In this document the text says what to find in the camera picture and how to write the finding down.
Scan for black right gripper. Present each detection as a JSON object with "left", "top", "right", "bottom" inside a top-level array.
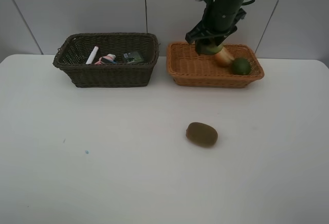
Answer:
[{"left": 185, "top": 20, "right": 237, "bottom": 54}]

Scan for white marker pen red caps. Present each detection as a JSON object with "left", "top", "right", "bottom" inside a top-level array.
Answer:
[{"left": 86, "top": 46, "right": 99, "bottom": 65}]

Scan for brown kiwi fruit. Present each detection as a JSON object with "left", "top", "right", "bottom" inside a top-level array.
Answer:
[{"left": 186, "top": 122, "right": 218, "bottom": 147}]

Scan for orange red peach half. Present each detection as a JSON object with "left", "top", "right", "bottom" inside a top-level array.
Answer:
[{"left": 214, "top": 47, "right": 234, "bottom": 67}]

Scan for pink bottle white cap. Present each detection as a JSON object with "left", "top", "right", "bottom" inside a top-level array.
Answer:
[{"left": 94, "top": 54, "right": 117, "bottom": 65}]

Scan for orange wicker basket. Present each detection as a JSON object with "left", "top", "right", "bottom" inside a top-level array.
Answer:
[{"left": 167, "top": 42, "right": 264, "bottom": 88}]

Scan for whole green avocado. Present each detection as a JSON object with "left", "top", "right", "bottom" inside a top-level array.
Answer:
[{"left": 231, "top": 58, "right": 251, "bottom": 76}]

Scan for blue whiteboard eraser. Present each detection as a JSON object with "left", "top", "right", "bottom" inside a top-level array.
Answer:
[{"left": 99, "top": 57, "right": 117, "bottom": 64}]

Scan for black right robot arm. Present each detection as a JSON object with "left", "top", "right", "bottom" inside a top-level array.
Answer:
[{"left": 185, "top": 0, "right": 255, "bottom": 55}]

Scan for halved avocado with pit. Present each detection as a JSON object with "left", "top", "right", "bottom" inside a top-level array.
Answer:
[{"left": 197, "top": 39, "right": 224, "bottom": 55}]

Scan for dark brown wicker basket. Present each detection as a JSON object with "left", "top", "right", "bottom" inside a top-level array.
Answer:
[{"left": 53, "top": 32, "right": 159, "bottom": 88}]

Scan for dark green rectangular bottle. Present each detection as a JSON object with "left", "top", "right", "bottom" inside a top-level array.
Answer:
[{"left": 122, "top": 51, "right": 144, "bottom": 64}]

